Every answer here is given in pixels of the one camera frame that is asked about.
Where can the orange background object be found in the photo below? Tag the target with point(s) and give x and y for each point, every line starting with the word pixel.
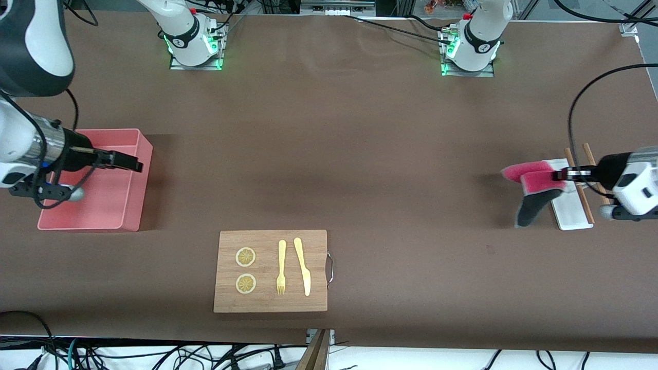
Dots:
pixel 434 5

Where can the white rectangular tray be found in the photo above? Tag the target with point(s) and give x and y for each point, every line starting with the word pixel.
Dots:
pixel 570 210

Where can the yellow plastic fork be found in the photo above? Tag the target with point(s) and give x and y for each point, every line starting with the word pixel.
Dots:
pixel 281 257

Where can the wooden plank piece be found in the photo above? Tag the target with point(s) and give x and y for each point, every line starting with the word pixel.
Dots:
pixel 314 354

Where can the pink and grey cloth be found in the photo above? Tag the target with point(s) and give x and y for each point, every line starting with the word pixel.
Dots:
pixel 537 182

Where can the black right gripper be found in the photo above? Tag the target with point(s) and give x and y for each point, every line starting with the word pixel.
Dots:
pixel 72 153

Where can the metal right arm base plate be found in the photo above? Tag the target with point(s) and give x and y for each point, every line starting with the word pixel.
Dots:
pixel 218 56

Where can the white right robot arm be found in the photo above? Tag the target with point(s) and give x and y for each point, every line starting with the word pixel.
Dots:
pixel 20 51

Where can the lemon slice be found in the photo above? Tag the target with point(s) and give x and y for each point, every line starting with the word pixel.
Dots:
pixel 245 257
pixel 245 283

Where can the pink plastic bin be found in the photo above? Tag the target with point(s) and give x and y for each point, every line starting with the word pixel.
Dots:
pixel 97 205

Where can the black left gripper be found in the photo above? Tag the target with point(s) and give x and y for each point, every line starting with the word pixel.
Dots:
pixel 606 171

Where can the yellow plastic knife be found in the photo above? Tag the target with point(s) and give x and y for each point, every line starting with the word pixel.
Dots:
pixel 303 267

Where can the aluminium frame bracket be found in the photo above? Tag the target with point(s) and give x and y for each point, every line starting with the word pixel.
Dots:
pixel 628 25

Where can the grey power strip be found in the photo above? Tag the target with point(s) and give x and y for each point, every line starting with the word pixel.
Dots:
pixel 336 7

